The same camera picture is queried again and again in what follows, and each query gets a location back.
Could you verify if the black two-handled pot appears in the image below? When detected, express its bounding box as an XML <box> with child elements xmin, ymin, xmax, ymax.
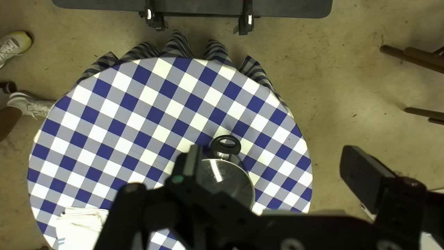
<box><xmin>194</xmin><ymin>134</ymin><xmax>257</xmax><ymax>216</ymax></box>

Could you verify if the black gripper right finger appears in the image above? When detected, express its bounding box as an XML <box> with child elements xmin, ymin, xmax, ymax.
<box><xmin>341</xmin><ymin>144</ymin><xmax>429</xmax><ymax>219</ymax></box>

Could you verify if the glass pot lid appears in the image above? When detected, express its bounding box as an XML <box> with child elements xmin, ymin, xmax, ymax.
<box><xmin>199</xmin><ymin>154</ymin><xmax>256</xmax><ymax>215</ymax></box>

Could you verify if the blue white checkered tablecloth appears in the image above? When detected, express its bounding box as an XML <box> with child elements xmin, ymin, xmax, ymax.
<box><xmin>27</xmin><ymin>31</ymin><xmax>316</xmax><ymax>250</ymax></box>

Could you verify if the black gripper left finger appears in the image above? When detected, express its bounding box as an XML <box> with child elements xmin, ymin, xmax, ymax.
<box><xmin>167</xmin><ymin>144</ymin><xmax>210</xmax><ymax>191</ymax></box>

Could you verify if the white sneaker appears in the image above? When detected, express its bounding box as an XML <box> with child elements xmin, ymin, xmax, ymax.
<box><xmin>0</xmin><ymin>29</ymin><xmax>35</xmax><ymax>69</ymax></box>
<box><xmin>5</xmin><ymin>90</ymin><xmax>56</xmax><ymax>120</ymax></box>

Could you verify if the white folded cloth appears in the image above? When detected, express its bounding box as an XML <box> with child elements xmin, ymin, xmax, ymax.
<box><xmin>55</xmin><ymin>206</ymin><xmax>112</xmax><ymax>250</ymax></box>

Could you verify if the dark stand leg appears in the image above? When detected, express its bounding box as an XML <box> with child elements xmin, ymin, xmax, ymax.
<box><xmin>403</xmin><ymin>105</ymin><xmax>444</xmax><ymax>124</ymax></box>
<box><xmin>379</xmin><ymin>42</ymin><xmax>444</xmax><ymax>74</ymax></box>

